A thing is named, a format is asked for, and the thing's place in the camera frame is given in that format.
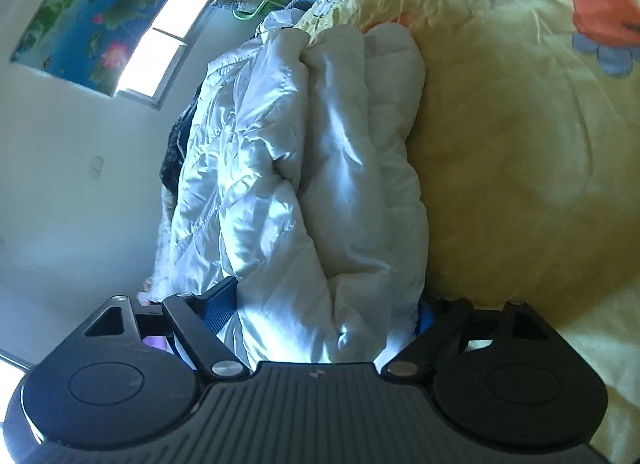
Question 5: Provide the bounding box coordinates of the window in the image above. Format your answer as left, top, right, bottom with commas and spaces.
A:
0, 354, 31, 386
116, 0, 221, 110

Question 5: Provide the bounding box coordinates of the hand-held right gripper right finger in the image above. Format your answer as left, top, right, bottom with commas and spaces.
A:
382, 296, 553, 380

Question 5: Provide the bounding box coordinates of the white puffer jacket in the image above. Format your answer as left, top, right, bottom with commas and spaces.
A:
150, 9, 431, 370

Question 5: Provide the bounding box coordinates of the dark clothes pile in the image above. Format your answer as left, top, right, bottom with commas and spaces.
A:
160, 79, 211, 195

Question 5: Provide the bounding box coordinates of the yellow printed blanket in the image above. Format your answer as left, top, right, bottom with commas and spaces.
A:
295, 0, 640, 464

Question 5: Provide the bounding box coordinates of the floral roller blind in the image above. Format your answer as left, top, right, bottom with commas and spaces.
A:
11, 0, 188, 97

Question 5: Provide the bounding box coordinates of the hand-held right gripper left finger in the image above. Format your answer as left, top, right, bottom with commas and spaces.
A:
82, 276, 249, 380

